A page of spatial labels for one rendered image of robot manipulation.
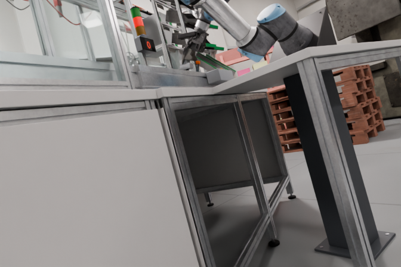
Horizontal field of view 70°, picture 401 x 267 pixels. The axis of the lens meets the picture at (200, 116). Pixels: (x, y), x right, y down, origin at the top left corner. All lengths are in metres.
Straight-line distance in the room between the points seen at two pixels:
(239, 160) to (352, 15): 3.48
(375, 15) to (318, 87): 4.18
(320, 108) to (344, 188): 0.25
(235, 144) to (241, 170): 0.22
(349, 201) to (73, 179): 0.76
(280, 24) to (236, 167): 1.40
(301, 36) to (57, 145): 1.11
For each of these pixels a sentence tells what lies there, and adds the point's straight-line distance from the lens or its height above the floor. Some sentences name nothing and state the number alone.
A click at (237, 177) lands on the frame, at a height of 0.22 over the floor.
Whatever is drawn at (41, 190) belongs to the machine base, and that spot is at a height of 0.68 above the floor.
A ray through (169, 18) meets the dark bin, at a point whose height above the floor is 1.47.
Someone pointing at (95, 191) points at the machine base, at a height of 0.65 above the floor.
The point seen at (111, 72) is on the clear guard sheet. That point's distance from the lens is 0.81.
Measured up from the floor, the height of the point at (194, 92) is 0.84.
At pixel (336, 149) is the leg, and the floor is 0.54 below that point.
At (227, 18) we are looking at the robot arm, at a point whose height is 1.11.
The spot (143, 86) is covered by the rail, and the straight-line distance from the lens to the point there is 0.95.
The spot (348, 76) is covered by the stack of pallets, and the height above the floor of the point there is 0.81.
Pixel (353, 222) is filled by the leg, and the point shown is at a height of 0.32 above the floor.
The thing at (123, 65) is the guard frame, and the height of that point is 0.94.
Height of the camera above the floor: 0.72
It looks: 1 degrees up
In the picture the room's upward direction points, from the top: 15 degrees counter-clockwise
